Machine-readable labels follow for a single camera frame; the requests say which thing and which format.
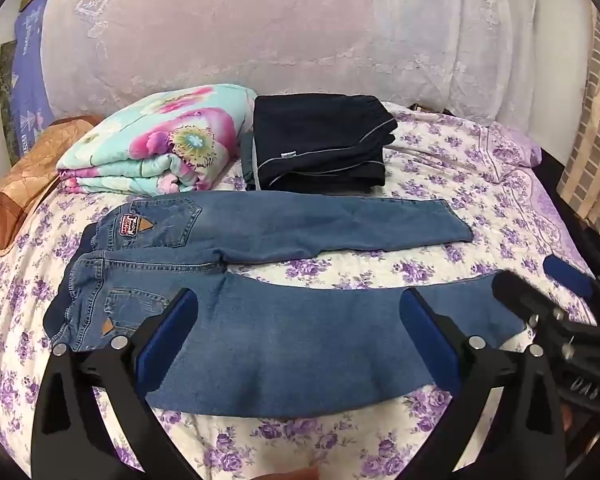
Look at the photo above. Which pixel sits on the blue denim jeans pants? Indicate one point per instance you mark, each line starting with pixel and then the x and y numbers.
pixel 280 340

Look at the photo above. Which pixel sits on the folded dark navy pants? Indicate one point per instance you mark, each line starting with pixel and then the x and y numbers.
pixel 320 140

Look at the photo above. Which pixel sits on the brown pillow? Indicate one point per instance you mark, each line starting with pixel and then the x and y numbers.
pixel 30 175

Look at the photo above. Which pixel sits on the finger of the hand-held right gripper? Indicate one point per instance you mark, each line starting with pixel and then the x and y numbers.
pixel 515 287
pixel 570 277

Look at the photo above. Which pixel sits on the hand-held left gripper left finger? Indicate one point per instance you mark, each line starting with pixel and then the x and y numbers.
pixel 169 330

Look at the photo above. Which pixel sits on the purple floral bed sheet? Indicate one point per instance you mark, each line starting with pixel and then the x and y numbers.
pixel 480 185

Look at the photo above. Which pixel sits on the folded floral blanket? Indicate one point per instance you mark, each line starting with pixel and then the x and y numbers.
pixel 170 140

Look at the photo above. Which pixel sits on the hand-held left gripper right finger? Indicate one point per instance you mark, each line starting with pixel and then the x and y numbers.
pixel 429 332

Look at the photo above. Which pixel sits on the dark green patterned panel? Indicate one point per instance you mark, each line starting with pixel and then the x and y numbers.
pixel 9 110

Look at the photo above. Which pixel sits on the white lace bedding cover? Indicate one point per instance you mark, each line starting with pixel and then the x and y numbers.
pixel 280 35

